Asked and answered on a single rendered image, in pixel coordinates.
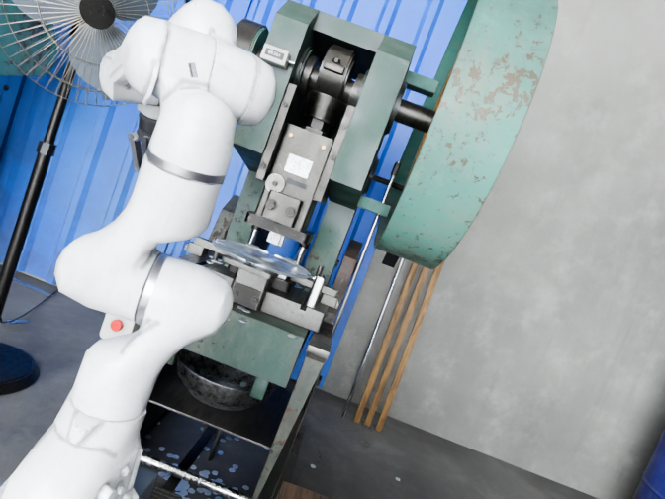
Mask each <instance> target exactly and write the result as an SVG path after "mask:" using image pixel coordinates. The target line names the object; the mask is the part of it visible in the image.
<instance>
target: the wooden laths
mask: <svg viewBox="0 0 665 499"><path fill-rule="evenodd" d="M403 263H404V259H403V258H401V260H400V262H399V265H398V267H397V270H396V273H395V275H394V278H393V281H392V283H391V286H390V289H389V291H388V294H387V297H386V299H385V302H384V305H383V307H382V310H381V313H380V315H379V318H378V321H377V323H376V326H375V328H374V331H373V334H372V336H371V339H370V342H369V344H368V347H367V350H366V352H365V355H364V358H363V360H362V362H361V365H360V367H359V370H358V373H357V375H356V378H355V380H354V383H353V386H352V388H351V391H350V394H349V396H348V399H347V402H346V404H345V407H344V410H343V412H342V415H341V416H342V417H343V418H345V416H346V413H347V410H348V408H349V405H350V402H351V400H352V397H353V394H354V392H355V389H356V386H357V384H358V381H359V378H360V376H361V373H362V370H363V368H364V365H365V362H366V360H367V357H368V356H369V353H370V350H371V348H372V345H373V342H374V340H375V337H376V334H377V332H378V329H379V326H380V324H381V321H382V318H383V316H384V313H385V310H386V308H387V305H388V302H389V300H390V297H391V294H392V292H393V289H394V287H395V284H396V281H397V279H398V276H399V273H400V271H401V268H402V265H403ZM443 265H444V262H443V263H442V264H441V265H439V266H438V267H436V268H435V269H434V272H433V274H432V277H431V280H430V283H429V285H428V288H427V292H426V295H425V298H424V300H423V303H422V306H421V308H420V311H419V314H418V316H417V318H416V321H415V323H414V326H413V329H412V331H411V334H410V337H409V339H408V342H407V345H406V347H405V350H404V353H403V355H402V358H401V361H400V363H399V366H398V369H397V371H396V374H395V377H394V379H393V382H392V385H391V387H390V390H389V393H388V395H387V398H386V401H385V403H384V406H383V409H382V411H381V414H380V417H379V419H378V422H377V425H376V427H375V430H376V431H378V432H381V431H382V428H383V426H384V423H385V420H386V418H387V415H388V412H389V410H390V407H391V404H392V402H393V399H394V396H395V394H396V391H397V388H398V386H399V383H400V380H401V378H402V375H403V372H404V370H405V367H406V364H407V361H408V359H409V356H410V353H411V351H412V348H413V345H414V343H415V340H416V337H417V335H418V332H419V329H420V327H421V324H422V321H423V319H424V316H425V313H426V311H427V308H428V304H429V301H430V298H431V296H432V293H433V290H434V288H435V286H436V283H437V281H438V278H439V275H440V273H441V270H442V267H443ZM418 266H419V265H418V264H417V263H414V262H413V263H412V265H411V268H410V271H409V273H408V276H407V279H406V281H405V284H404V287H403V289H402V292H401V295H400V297H399V300H398V303H397V305H396V308H395V311H394V313H393V316H392V319H391V321H390V324H389V327H388V329H387V332H386V335H385V337H384V340H383V342H382V345H381V348H380V350H379V352H378V355H377V357H376V360H375V363H374V365H373V368H372V371H371V373H370V376H369V379H368V381H367V384H366V387H365V389H364V392H363V395H362V397H361V400H360V403H359V405H358V408H357V411H356V413H355V416H354V419H353V422H355V423H358V424H359V422H360V419H361V416H362V414H363V411H364V408H365V406H366V403H367V400H368V398H369V395H370V392H371V390H372V387H373V384H374V382H375V379H376V377H377V374H378V371H379V369H380V366H381V363H382V361H383V358H384V355H385V353H386V350H387V347H388V345H389V343H390V340H391V338H392V335H393V332H394V330H395V327H396V324H397V322H398V319H399V316H400V314H401V311H402V308H403V306H404V303H405V300H406V298H407V295H408V292H409V290H410V287H411V284H412V282H413V279H414V276H415V274H416V271H417V268H418ZM428 270H429V268H427V267H425V266H423V268H422V271H421V274H420V276H419V279H418V282H417V284H416V287H415V290H414V292H413V295H412V298H411V300H410V303H409V306H408V308H407V311H406V314H405V316H404V319H403V322H402V324H401V327H400V330H399V332H398V335H397V338H396V339H395V342H394V345H393V347H392V350H391V353H390V355H389V358H388V361H387V363H386V366H385V369H384V371H383V374H382V377H381V379H380V382H379V385H378V387H377V390H376V393H375V395H374V398H373V400H372V403H371V406H370V408H369V411H368V414H367V416H366V419H365V422H364V425H366V426H368V427H370V425H371V422H372V420H373V417H374V414H375V412H376V409H377V406H378V404H379V401H380V398H381V396H382V393H383V390H384V388H385V385H386V382H387V380H388V377H389V374H390V372H391V369H392V366H393V364H394V361H395V358H396V356H397V353H398V350H399V348H400V345H401V342H402V340H403V337H404V334H405V332H406V330H407V327H408V325H409V322H410V319H411V317H412V314H413V311H414V309H415V306H416V303H417V301H418V298H419V295H420V293H421V290H422V287H423V285H424V282H425V279H426V277H427V274H428Z"/></svg>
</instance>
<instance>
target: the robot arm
mask: <svg viewBox="0 0 665 499"><path fill-rule="evenodd" d="M237 33H238V30H237V27H236V24H235V21H234V19H233V18H232V16H231V15H230V14H229V12H228V11H227V10H226V8H225V7H224V6H223V5H222V4H219V3H217V2H214V1H212V0H193V1H191V2H188V3H186V4H184V5H183V6H182V7H181V8H180V9H179V10H178V11H177V12H176V13H174V14H173V15H172V17H171V18H170V20H169V21H166V20H162V19H157V18H153V17H149V16H144V17H142V18H140V19H138V20H137V21H136V22H135V23H134V24H133V25H132V27H131V28H130V29H129V31H128V33H127V35H126V37H125V39H124V40H123V42H122V45H121V46H120V47H118V48H117V49H116V50H112V51H110V52H108V53H107V54H106V55H105V56H104V58H103V60H102V62H101V64H100V74H99V76H100V82H101V87H102V90H103V91H104V92H105V93H106V94H107V95H108V96H109V97H110V98H111V99H112V100H113V101H120V102H128V103H137V104H138V110H140V111H141V112H140V118H139V128H138V130H137V131H136V132H132V133H130V134H128V139H129V141H130V143H131V149H132V156H133V163H134V170H135V172H138V173H139V175H138V179H137V182H136V185H135V189H134V192H133V195H132V197H131V199H130V201H129V203H128V205H127V207H126V209H125V210H124V211H123V212H122V213H121V214H120V216H119V217H118V218H117V219H116V220H115V221H113V222H112V223H110V224H109V225H107V226H106V227H104V228H103V229H101V230H99V231H96V232H92V233H89V234H86V235H82V236H81V237H79V238H78V239H76V240H74V241H73V242H72V243H70V244H69V245H68V246H67V247H65V248H64V249H63V251H62V253H61V254H60V256H59V258H58V259H57V261H56V266H55V271H54V276H55V280H56V284H57V287H58V291H59V292H61V293H62V294H64V295H66V296H68V297H70V298H71V299H73V300H75V301H77V302H79V303H81V304H82V305H84V306H86V307H88V308H91V309H94V310H98V311H101V312H104V313H107V314H111V315H114V316H117V317H120V318H124V319H127V320H130V321H133V322H134V321H136V323H137V324H138V325H140V328H139V329H138V330H137V331H135V332H133V333H130V334H126V335H121V336H116V337H112V338H107V339H102V340H99V341H98V342H97V343H96V344H94V345H93V346H92V347H91V348H90V349H88V350H87V351H86V353H85V356H84V358H83V360H82V363H81V366H80V369H79V371H78V374H77V377H76V380H75V382H74V385H73V388H72V390H71V391H70V393H69V394H68V396H67V398H66V400H65V402H64V404H63V405H62V407H61V409H60V411H59V413H58V415H57V416H56V418H55V420H54V423H53V424H52V425H51V426H50V428H49V429H48V430H47V431H46V432H45V434H44V435H43V436H42V437H41V438H40V439H39V441H38V442H37V443H36V444H35V446H34V447H33V448H32V450H31V451H30V452H29V453H28V455H27V456H26V457H25V459H24V460H23V461H22V463H21V464H20V465H19V466H18V468H17V469H16V470H15V472H14V473H13V474H12V475H11V476H10V477H9V478H8V479H7V481H6V482H5V483H4V484H3V485H2V486H1V487H0V499H139V496H138V494H137V492H136V491H135V489H134V487H133V486H134V483H135V479H136V476H137V472H138V469H139V465H140V461H141V458H142V454H143V449H142V444H141V436H140V429H141V427H142V424H143V420H144V417H145V414H146V405H147V403H148V400H149V398H150V395H151V392H152V390H153V387H154V384H155V382H156V379H157V377H158V375H159V374H160V372H161V371H162V369H163V367H164V366H165V365H166V364H167V363H168V361H169V360H170V359H171V358H172V357H173V356H174V355H175V354H176V353H177V352H179V351H180V350H181V349H183V348H185V347H186V346H188V345H190V344H192V343H193V342H195V341H198V340H201V339H203V338H206V337H208V336H210V335H213V334H215V333H216V332H217V331H218V330H219V329H220V328H221V327H222V326H223V325H224V323H225V322H226V321H227V320H228V318H229V316H230V314H231V312H232V308H233V302H234V297H233V292H232V289H231V287H230V285H229V283H228V280H227V279H225V278H224V277H222V276H220V275H219V274H217V273H215V272H213V271H211V270H209V269H208V268H206V267H204V266H202V265H199V264H196V263H193V262H190V261H187V260H184V259H181V258H178V257H175V256H172V255H169V254H166V253H163V252H161V251H159V250H158V249H156V247H157V245H158V244H163V243H171V242H178V241H185V240H190V239H192V238H195V237H198V236H200V235H201V234H202V233H203V232H204V231H205V230H206V229H207V228H208V227H209V225H210V221H211V218H212V215H213V211H214V208H215V205H216V201H217V198H218V195H219V191H220V188H221V185H222V184H223V183H224V180H225V177H226V174H227V170H228V167H229V164H230V161H231V157H232V150H233V143H234V136H235V129H236V124H237V125H245V126H255V125H257V124H258V123H259V122H261V121H262V120H263V119H264V118H265V117H266V116H267V115H268V113H269V112H270V110H271V108H272V106H273V104H274V102H275V96H276V83H277V80H276V77H275V74H274V71H273V68H272V67H271V66H269V65H268V64H267V63H265V62H264V61H262V60H261V59H260V58H258V57H257V56H256V55H254V54H253V53H251V52H248V51H246V50H243V49H241V48H238V47H237V46H236V43H237ZM140 140H141V141H140ZM141 143H142V147H141Z"/></svg>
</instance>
